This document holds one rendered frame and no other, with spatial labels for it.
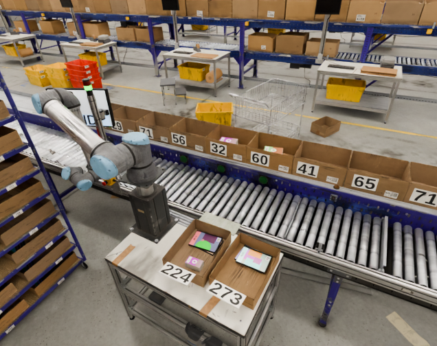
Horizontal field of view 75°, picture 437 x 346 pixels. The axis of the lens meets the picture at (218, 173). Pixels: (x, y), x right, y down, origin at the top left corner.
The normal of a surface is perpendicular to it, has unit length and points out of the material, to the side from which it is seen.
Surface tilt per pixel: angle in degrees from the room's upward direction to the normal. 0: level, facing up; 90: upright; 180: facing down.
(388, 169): 89
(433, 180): 89
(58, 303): 0
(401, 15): 90
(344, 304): 0
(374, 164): 89
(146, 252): 0
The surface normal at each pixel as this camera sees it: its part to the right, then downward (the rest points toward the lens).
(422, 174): -0.45, 0.52
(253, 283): -0.01, -0.81
